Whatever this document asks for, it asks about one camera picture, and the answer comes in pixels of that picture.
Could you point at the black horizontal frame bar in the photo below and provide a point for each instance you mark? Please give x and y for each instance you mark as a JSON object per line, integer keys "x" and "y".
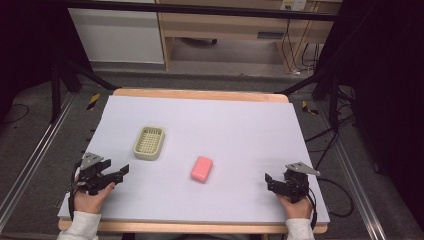
{"x": 200, "y": 9}

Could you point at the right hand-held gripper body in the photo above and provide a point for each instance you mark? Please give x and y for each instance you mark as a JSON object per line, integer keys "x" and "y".
{"x": 296, "y": 185}

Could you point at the person's right hand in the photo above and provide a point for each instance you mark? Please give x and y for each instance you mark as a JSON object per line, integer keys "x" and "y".
{"x": 298, "y": 209}

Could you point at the pink soap bar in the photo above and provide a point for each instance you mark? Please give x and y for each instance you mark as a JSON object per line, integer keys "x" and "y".
{"x": 201, "y": 169}

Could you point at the black metal stand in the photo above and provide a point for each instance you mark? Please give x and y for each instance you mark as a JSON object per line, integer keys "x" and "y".
{"x": 56, "y": 90}
{"x": 333, "y": 96}

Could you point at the light wooden desk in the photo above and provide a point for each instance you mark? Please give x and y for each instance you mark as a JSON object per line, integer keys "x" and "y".
{"x": 220, "y": 25}

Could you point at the wooden table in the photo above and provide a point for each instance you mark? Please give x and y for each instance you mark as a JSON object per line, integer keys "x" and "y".
{"x": 200, "y": 94}

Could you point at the white cabinet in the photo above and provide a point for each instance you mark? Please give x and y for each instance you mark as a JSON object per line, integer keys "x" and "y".
{"x": 116, "y": 36}

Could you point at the person's left hand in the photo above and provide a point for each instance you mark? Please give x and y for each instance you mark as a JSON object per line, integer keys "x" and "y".
{"x": 88, "y": 201}

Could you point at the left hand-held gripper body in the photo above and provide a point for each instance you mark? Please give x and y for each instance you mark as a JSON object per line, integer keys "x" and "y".
{"x": 90, "y": 180}

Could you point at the yellow black floor tape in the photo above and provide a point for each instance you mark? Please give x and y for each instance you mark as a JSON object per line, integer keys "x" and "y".
{"x": 93, "y": 101}
{"x": 308, "y": 108}

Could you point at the beige slotted soap dish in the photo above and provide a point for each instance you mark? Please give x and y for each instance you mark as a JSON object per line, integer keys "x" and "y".
{"x": 149, "y": 143}

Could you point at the aluminium floor rail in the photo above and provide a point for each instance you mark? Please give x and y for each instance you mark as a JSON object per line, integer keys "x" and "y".
{"x": 353, "y": 180}
{"x": 36, "y": 150}

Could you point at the white power strip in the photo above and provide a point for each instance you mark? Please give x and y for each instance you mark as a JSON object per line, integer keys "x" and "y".
{"x": 293, "y": 4}

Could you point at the white foam table mat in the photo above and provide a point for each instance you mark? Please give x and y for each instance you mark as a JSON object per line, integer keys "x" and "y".
{"x": 216, "y": 126}

